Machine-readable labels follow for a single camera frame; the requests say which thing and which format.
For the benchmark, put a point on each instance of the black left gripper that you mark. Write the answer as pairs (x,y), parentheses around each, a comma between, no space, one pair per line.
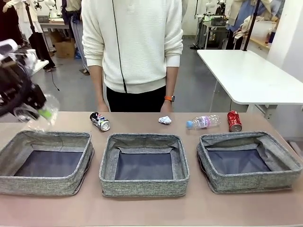
(14,89)

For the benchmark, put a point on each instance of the crushed Pepsi can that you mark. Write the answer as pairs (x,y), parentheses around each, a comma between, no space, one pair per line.
(100,121)

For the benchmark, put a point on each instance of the clear bottle with pink label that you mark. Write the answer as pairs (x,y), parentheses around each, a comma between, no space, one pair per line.
(203,121)

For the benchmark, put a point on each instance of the crushed red cola can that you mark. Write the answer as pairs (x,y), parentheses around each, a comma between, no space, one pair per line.
(234,120)

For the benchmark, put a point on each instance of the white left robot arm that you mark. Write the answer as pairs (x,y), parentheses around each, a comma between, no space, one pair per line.
(7,46)

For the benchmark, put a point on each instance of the person's left forearm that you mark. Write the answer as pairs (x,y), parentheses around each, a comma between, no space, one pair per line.
(172,80)

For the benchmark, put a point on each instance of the person's right forearm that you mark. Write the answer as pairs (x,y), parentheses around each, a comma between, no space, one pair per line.
(97,85)

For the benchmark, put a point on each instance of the person's right hand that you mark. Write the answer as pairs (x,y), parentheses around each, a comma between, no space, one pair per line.
(103,107)

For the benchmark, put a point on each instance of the person's left hand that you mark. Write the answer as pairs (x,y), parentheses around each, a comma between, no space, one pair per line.
(166,107)

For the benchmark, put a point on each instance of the small white side table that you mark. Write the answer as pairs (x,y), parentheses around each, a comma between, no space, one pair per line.
(41,64)

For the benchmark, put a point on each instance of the white paper cup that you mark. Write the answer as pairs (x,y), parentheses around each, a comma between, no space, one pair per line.
(31,55)

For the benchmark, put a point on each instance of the black tripod stand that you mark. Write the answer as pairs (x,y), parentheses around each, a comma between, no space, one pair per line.
(38,47)

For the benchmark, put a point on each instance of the grey fabric basket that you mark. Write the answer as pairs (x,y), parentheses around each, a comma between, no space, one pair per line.
(142,186)
(35,184)
(248,182)

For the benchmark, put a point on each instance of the brown cardboard box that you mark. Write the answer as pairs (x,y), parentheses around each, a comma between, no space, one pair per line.
(65,49)

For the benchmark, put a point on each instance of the blue plastic bag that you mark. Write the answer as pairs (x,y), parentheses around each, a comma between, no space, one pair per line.
(78,54)

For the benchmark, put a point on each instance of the wooden top workbench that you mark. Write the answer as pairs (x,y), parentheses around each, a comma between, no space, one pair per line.
(54,23)

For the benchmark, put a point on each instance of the black dress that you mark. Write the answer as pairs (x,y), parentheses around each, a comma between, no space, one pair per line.
(9,21)

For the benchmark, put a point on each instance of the black trousers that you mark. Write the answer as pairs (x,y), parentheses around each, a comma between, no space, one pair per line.
(137,101)

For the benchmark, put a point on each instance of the white knit sweater torso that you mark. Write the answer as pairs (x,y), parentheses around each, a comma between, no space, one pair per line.
(142,47)

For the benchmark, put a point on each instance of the crumpled white paper ball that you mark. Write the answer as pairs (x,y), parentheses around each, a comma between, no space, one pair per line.
(165,120)

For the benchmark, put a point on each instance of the white mannequin torso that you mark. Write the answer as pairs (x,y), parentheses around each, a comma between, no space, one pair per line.
(209,7)

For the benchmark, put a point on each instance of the large white table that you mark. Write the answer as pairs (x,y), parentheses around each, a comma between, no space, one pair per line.
(248,75)

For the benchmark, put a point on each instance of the black vertical pole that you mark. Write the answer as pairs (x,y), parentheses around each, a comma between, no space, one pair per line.
(251,28)

